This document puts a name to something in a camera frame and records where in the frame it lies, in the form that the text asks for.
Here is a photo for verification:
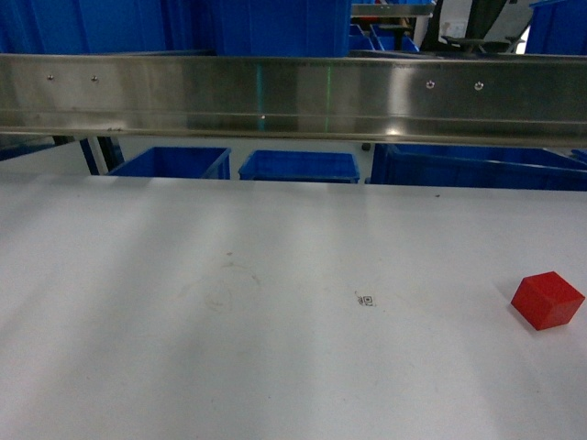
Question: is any red magnetic cube block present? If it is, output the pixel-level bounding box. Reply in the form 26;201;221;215
511;271;586;331

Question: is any blue bin lower middle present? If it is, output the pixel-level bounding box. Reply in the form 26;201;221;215
238;150;360;183

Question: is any blue bin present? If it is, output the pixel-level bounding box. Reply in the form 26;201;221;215
526;0;587;56
238;150;360;183
109;147;231;180
1;0;213;55
210;0;351;58
367;144;586;192

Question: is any small QR code sticker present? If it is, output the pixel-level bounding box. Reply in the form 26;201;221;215
355;291;376;307

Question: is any blue bin lower left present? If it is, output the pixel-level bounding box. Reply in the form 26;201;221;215
109;147;231;180

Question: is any blue bin lower right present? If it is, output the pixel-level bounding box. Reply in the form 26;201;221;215
367;144;586;192

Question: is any blue bin upper middle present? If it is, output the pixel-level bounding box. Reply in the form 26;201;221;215
210;0;351;58

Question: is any blue bin upper right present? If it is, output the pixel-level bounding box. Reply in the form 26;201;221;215
526;0;587;56

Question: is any blue bin upper left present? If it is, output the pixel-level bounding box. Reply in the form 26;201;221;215
1;0;213;55

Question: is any stainless steel shelf rail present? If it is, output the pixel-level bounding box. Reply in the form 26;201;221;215
1;51;586;148

